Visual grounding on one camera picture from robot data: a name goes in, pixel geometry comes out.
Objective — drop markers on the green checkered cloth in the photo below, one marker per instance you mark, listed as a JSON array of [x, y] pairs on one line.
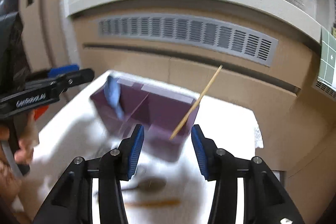
[[327, 61]]

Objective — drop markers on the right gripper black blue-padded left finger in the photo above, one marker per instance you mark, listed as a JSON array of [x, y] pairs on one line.
[[70, 200]]

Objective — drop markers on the person's left hand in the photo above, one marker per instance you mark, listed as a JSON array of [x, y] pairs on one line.
[[27, 141]]

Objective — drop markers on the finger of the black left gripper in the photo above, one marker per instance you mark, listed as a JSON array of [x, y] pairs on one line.
[[79, 77]]

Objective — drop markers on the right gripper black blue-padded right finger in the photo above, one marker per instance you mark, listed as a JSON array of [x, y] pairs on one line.
[[265, 199]]

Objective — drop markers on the light blue plastic spoon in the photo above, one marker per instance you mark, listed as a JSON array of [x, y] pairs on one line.
[[112, 92]]

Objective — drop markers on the grey ventilation grille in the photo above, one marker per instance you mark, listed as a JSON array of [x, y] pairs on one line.
[[197, 31]]

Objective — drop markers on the brown wooden spoon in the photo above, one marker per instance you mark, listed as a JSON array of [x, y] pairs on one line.
[[156, 203]]

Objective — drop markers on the wooden chopstick right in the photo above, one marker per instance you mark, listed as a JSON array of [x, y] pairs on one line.
[[195, 104]]

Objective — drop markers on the small side vent grille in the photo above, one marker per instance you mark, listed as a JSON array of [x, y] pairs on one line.
[[324, 89]]

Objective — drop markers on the grey translucent black-handled spoon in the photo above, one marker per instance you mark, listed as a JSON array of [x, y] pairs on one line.
[[148, 185]]

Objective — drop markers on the purple plastic utensil caddy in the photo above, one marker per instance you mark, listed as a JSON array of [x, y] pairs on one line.
[[159, 110]]

